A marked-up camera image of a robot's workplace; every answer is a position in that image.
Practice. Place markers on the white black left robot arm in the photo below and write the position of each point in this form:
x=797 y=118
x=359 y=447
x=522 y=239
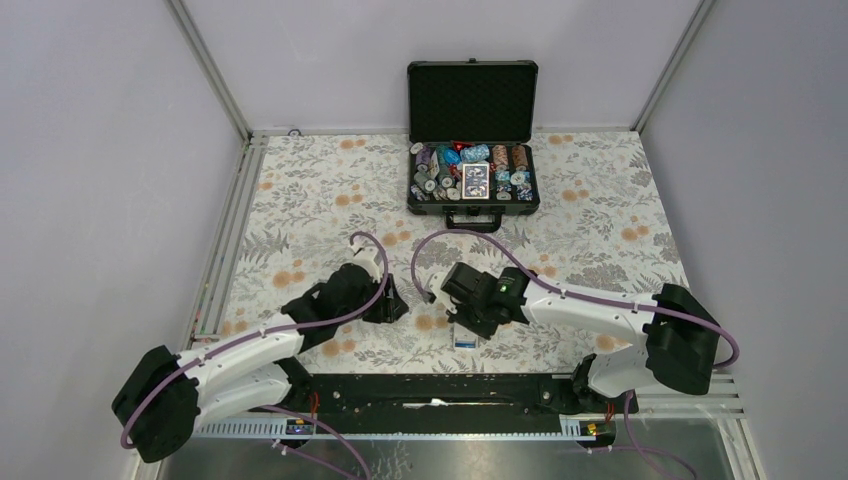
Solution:
x=168 y=396

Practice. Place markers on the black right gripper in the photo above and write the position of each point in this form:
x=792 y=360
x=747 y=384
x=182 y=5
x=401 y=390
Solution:
x=458 y=314

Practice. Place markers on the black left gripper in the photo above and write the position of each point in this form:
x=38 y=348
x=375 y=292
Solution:
x=390 y=307

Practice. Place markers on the aluminium frame rail left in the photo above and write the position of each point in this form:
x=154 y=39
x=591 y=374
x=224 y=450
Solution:
x=209 y=306

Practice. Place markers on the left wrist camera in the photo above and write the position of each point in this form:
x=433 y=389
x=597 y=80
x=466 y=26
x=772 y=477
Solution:
x=371 y=259

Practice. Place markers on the black poker chip case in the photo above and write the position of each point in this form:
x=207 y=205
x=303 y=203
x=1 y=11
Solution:
x=468 y=112

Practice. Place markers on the playing card deck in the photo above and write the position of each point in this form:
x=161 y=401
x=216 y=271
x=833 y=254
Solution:
x=475 y=183

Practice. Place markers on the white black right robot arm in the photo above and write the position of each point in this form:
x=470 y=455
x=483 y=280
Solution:
x=670 y=339

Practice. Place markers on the black mounting base rail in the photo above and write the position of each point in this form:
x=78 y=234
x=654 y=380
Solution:
x=534 y=393

